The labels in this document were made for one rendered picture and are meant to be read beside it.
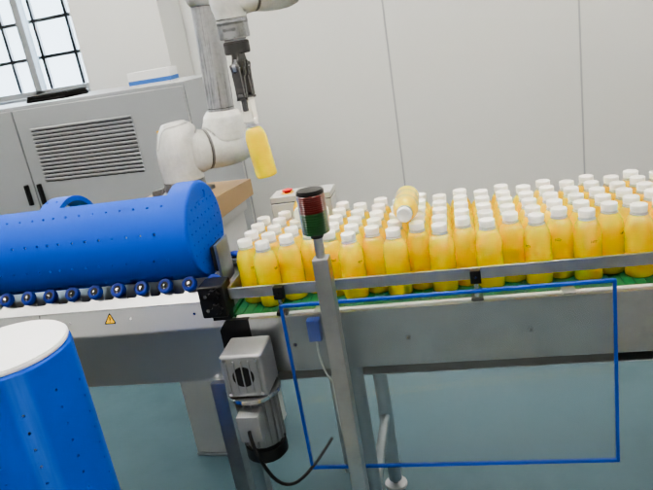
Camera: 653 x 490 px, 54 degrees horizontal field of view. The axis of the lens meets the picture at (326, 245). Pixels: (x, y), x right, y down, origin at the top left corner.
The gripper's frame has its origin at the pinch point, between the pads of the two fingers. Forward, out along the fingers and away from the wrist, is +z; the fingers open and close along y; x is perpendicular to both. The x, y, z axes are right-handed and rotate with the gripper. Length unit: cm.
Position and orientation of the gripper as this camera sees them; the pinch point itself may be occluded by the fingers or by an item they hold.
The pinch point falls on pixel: (249, 110)
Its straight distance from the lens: 197.9
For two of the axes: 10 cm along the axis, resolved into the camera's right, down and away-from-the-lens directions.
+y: -1.7, 3.4, -9.2
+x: 9.7, -0.9, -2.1
